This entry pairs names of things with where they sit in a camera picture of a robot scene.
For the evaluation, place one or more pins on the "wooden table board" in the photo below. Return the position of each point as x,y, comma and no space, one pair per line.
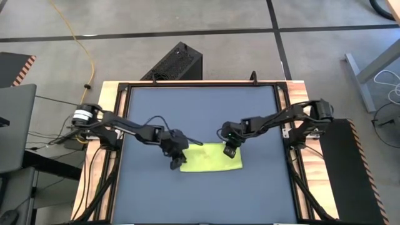
297,93

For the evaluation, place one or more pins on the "small black orange-striped mat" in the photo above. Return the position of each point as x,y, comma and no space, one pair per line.
12,67

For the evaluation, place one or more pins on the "wooden desk corner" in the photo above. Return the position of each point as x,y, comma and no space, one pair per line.
396,7

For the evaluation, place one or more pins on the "grey metal desk frame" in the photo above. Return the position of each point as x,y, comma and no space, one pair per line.
362,87

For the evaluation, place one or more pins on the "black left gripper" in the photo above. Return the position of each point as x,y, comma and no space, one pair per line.
175,142

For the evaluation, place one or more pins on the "black table frame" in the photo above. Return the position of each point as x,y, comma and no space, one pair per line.
203,84

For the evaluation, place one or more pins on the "large black orange-striped mat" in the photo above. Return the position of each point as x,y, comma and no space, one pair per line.
343,172

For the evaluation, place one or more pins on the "yellow-green microfibre towel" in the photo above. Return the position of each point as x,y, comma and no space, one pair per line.
209,159

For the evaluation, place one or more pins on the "dark computer mouse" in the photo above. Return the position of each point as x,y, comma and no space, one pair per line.
7,218

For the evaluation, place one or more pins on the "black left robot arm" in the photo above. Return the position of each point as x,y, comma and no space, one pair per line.
125,125

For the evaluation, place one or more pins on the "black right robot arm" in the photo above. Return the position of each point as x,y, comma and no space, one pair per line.
275,120

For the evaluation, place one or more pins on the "black table clamp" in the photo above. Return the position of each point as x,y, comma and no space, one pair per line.
153,79
254,78

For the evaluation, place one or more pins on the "grey flat cover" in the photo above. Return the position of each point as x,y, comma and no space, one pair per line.
15,125

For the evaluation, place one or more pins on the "silver aluminium bracket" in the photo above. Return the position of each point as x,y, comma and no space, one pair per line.
285,132

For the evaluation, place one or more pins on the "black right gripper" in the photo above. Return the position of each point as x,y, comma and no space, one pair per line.
234,132

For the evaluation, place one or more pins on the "black computer tower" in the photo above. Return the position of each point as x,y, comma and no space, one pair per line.
175,62

